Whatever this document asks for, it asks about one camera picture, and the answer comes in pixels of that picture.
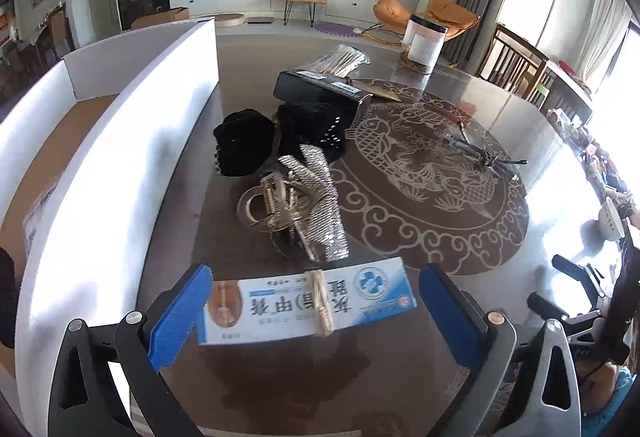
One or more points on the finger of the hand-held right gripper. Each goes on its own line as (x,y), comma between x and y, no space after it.
(580,269)
(547,307)

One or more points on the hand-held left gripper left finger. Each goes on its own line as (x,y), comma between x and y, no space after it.
(180,317)

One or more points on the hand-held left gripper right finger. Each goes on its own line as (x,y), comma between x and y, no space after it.
(447,317)

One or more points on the blue white ointment box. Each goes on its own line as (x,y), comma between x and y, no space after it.
(280,309)

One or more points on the black cloth bundle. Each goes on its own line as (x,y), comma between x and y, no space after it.
(245,142)

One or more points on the large white cardboard box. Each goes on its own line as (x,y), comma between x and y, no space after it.
(165,82)

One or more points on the silver cream tube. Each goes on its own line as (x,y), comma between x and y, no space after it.
(377,90)

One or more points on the clear pack of sticks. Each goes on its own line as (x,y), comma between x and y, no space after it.
(340,59)

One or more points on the clear hair claw clip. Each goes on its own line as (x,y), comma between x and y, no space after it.
(272,204)

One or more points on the thin dark metal accessory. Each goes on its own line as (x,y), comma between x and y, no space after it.
(482,154)

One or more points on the silver sequin cloth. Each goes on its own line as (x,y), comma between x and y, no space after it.
(325,212)

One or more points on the dark wooden slatted chair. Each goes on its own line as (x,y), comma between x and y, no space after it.
(515,59)

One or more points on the black rhinestone cloth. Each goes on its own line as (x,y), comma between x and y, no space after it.
(305,127)

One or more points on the white sheer curtain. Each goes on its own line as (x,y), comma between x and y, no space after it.
(607,32)

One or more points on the long black box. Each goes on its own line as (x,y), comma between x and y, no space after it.
(315,87)

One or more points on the clear jar with black lid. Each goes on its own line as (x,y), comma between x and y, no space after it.
(422,47)

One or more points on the orange lounge chair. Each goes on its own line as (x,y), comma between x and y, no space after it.
(450,14)

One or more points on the brown cardboard box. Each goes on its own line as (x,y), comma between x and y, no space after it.
(160,18)

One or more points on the round beige floor cushion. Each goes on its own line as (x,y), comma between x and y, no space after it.
(229,19)

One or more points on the flat grey floor cushion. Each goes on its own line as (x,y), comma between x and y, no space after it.
(260,20)

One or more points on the purple floor mat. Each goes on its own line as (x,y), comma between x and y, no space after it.
(335,29)

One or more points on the wooden dining chair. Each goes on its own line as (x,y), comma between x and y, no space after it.
(60,29)

